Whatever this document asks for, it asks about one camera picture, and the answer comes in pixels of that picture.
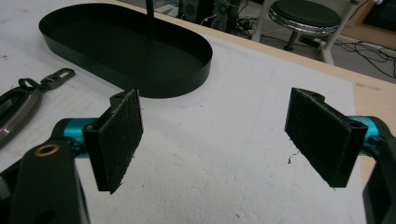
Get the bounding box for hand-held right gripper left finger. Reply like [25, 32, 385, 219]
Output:
[62, 89, 145, 195]

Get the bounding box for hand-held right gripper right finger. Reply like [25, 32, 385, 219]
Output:
[284, 87, 380, 189]

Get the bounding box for small dark metal clip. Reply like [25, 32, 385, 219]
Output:
[18, 67, 77, 93]

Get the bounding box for black oval tray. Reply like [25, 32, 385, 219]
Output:
[38, 3, 214, 99]

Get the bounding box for dark metal carabiner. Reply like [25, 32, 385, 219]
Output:
[0, 86, 44, 149]

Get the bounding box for black round stool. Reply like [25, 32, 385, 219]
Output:
[268, 0, 343, 52]

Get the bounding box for black cabinet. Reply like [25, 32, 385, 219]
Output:
[363, 0, 396, 33]

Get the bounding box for black upright pole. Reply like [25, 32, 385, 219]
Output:
[145, 0, 155, 19]

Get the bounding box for dark equipment boxes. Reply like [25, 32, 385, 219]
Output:
[177, 0, 241, 34]

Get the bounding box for black floor cables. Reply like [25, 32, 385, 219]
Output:
[334, 36, 396, 80]

